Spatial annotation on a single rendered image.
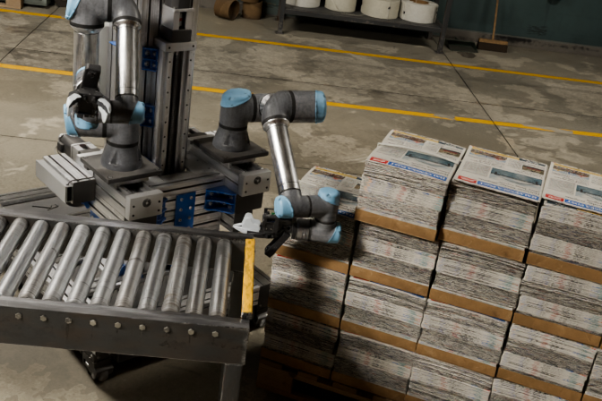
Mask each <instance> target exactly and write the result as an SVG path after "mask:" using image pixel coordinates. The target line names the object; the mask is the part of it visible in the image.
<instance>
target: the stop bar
mask: <svg viewBox="0 0 602 401"><path fill-rule="evenodd" d="M254 248H255V239H250V238H246V239H245V265H244V281H243V295H242V311H241V318H243V319H251V318H252V315H253V304H254V301H253V294H254V253H255V249H254Z"/></svg>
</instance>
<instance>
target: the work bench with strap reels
mask: <svg viewBox="0 0 602 401"><path fill-rule="evenodd" d="M356 4H357V0H325V2H324V1H321V0H279V9H278V16H277V18H275V21H279V24H278V31H276V30H275V33H276V34H283V35H284V32H283V31H282V29H283V22H284V14H293V15H300V16H307V17H314V18H322V19H329V20H336V21H350V22H357V23H364V24H372V25H379V26H386V27H393V28H401V29H408V30H422V31H428V32H427V37H425V38H426V39H432V40H434V39H433V38H432V36H433V32H436V33H440V37H439V41H438V46H437V50H436V51H435V53H436V54H443V43H444V39H445V34H446V30H447V26H448V21H449V17H450V12H451V8H452V0H447V2H446V6H445V11H444V15H443V23H440V22H439V20H438V19H437V18H436V15H437V11H438V6H439V5H438V4H439V0H434V1H433V2H432V1H429V0H401V1H400V0H362V5H361V6H359V5H356ZM399 9H400V10H399Z"/></svg>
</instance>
